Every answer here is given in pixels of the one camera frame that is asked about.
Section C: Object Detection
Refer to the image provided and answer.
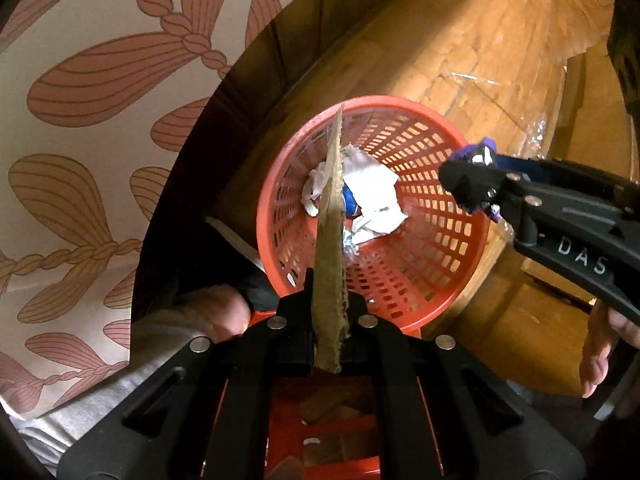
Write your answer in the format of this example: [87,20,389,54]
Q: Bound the purple wrapper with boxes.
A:
[457,137,504,224]

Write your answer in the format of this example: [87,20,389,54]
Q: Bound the white paper wrapper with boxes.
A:
[342,152,409,247]

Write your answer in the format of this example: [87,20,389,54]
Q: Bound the orange plastic basket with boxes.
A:
[256,96,492,339]

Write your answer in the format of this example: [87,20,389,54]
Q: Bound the torn cardboard piece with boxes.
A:
[312,102,352,376]

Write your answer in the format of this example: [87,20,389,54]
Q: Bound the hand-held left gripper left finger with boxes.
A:
[57,270,317,480]

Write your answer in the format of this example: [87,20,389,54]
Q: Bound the person's right hand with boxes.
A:
[579,299,640,418]

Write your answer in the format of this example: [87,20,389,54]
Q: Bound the crushed blue soda can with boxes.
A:
[342,185,361,219]

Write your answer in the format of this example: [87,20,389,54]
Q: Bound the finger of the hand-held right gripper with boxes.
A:
[494,155,640,197]
[439,157,544,247]

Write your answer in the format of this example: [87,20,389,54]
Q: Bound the clear plastic film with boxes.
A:
[440,69,567,162]

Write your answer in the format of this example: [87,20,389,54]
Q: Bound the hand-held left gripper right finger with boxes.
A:
[342,294,587,480]

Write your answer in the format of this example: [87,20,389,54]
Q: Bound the person's grey trousers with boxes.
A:
[15,284,262,477]

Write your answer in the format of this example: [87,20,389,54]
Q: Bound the white paper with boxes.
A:
[301,162,331,219]

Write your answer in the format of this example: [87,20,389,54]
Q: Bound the pink leaf-print bedspread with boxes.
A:
[0,0,351,423]

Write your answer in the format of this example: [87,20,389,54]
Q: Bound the silver foil wrapper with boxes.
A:
[341,227,366,259]

